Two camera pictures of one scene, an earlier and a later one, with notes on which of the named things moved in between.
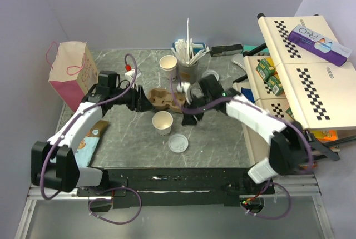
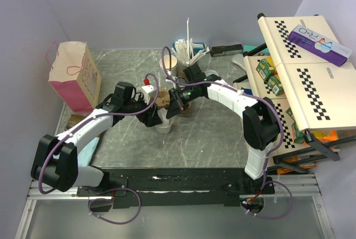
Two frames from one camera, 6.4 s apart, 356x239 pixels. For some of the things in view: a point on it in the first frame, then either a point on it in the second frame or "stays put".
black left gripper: x=144 y=104 → x=150 y=117
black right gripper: x=188 y=119 → x=177 y=104
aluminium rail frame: x=295 y=210 stays put
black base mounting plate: x=177 y=187 stays put
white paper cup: x=162 y=121 stays put
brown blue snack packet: x=87 y=145 stays put
